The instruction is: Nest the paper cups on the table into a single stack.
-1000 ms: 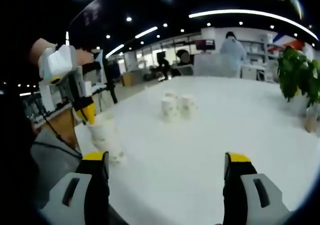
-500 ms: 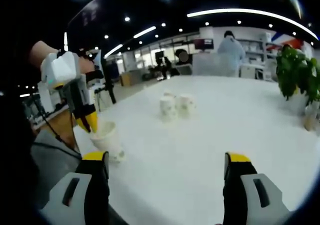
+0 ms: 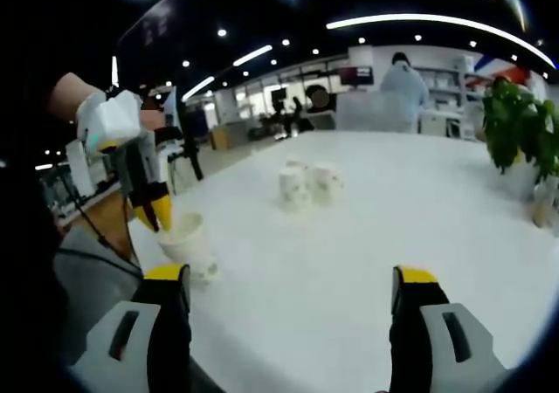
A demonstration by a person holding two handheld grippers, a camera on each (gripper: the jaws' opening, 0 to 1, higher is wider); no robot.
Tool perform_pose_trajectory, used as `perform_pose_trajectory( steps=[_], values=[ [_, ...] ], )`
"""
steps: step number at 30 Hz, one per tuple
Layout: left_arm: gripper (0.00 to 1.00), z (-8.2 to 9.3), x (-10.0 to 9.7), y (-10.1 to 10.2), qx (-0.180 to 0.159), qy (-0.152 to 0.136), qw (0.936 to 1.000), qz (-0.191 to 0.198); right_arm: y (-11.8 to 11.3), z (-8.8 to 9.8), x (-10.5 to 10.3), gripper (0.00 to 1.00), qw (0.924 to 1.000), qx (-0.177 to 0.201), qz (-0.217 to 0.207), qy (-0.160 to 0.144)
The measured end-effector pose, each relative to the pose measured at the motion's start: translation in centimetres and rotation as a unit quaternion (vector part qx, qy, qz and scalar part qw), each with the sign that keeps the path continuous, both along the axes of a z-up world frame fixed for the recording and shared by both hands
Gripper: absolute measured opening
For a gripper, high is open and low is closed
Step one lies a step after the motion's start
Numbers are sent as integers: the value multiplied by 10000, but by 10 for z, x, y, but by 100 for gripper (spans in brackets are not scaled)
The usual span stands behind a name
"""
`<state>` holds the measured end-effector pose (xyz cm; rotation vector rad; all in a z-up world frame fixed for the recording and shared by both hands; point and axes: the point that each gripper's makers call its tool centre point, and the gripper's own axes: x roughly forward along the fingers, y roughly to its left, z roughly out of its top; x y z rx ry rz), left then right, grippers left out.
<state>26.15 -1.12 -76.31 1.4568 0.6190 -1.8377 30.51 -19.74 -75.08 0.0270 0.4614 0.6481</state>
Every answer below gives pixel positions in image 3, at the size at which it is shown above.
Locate dark display screen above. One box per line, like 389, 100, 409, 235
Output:
340, 65, 375, 86

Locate dark hanging sign panel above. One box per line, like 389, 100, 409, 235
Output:
117, 0, 200, 58

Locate curved ceiling light strip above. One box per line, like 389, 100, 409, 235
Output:
326, 13, 558, 69

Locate red blue wall banner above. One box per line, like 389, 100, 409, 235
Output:
473, 54, 532, 79

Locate white table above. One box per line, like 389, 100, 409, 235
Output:
128, 129, 559, 393

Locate frosted desk partition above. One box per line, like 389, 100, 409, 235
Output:
335, 91, 420, 133

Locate brown wooden cabinet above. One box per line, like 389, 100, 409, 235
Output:
56, 187, 136, 259

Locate black tripod stand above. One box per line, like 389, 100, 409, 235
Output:
176, 86, 205, 183

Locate pale plant pot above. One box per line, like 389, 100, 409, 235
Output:
530, 178, 559, 228

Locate black studio camera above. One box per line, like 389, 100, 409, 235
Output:
270, 87, 289, 114

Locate white storage shelf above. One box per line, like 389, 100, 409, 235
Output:
414, 65, 486, 110

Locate person's left hand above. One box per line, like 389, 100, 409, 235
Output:
150, 114, 185, 154

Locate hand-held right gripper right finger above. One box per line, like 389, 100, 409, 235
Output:
388, 265, 507, 393

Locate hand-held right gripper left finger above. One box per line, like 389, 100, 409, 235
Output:
72, 262, 193, 393

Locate person's grey trousers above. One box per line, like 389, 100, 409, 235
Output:
54, 226, 145, 359

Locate green potted plant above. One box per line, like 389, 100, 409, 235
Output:
482, 78, 559, 184

